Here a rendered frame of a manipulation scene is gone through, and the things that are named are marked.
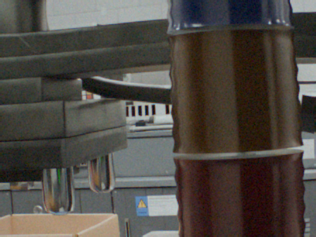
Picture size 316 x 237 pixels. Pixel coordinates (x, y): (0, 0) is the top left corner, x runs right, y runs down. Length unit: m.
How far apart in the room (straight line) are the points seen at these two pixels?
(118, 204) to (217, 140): 4.92
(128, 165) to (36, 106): 4.67
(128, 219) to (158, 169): 0.36
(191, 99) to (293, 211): 0.04
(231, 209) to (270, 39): 0.05
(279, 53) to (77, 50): 0.25
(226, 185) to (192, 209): 0.01
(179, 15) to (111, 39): 0.23
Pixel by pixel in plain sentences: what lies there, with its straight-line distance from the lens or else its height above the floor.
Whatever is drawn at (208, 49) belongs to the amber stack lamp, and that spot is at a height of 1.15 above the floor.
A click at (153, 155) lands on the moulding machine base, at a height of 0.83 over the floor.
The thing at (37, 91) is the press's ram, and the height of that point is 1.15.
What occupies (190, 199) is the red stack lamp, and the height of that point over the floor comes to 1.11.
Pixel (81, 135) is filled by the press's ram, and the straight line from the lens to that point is 0.47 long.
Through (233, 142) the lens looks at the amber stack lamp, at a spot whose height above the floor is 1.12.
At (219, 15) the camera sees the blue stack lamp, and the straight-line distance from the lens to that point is 0.23.
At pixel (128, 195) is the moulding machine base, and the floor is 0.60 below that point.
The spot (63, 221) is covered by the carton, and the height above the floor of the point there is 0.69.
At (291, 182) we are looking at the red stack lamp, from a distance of 0.24.
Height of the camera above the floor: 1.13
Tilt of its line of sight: 3 degrees down
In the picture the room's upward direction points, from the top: 3 degrees counter-clockwise
